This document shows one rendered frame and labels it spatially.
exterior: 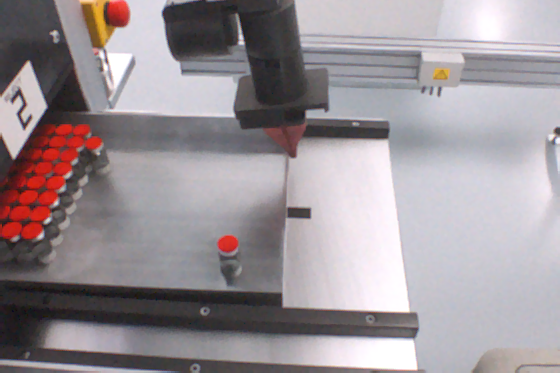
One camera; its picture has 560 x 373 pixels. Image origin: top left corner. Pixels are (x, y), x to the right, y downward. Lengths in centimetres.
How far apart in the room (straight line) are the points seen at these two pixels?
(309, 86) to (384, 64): 102
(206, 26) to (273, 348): 31
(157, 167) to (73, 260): 16
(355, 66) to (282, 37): 107
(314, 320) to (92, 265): 24
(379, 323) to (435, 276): 117
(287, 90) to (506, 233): 140
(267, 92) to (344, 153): 18
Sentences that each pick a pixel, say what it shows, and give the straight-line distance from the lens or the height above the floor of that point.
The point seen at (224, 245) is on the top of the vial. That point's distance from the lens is 50.
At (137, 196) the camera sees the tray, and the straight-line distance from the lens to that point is 63.
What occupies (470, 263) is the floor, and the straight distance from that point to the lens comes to 172.
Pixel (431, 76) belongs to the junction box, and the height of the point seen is 49.
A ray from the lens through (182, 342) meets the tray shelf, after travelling 51.
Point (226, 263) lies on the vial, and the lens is 51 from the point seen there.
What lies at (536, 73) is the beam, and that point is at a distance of 170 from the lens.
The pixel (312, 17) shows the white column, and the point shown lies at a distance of 214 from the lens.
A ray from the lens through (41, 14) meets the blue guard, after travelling 61.
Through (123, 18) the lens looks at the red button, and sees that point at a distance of 75.
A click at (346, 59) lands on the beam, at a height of 51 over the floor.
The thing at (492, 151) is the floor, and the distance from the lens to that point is 212.
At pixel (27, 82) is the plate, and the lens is 58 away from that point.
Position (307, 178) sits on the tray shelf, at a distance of 63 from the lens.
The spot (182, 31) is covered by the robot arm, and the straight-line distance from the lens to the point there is 51.
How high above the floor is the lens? 133
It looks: 43 degrees down
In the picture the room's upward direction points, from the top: straight up
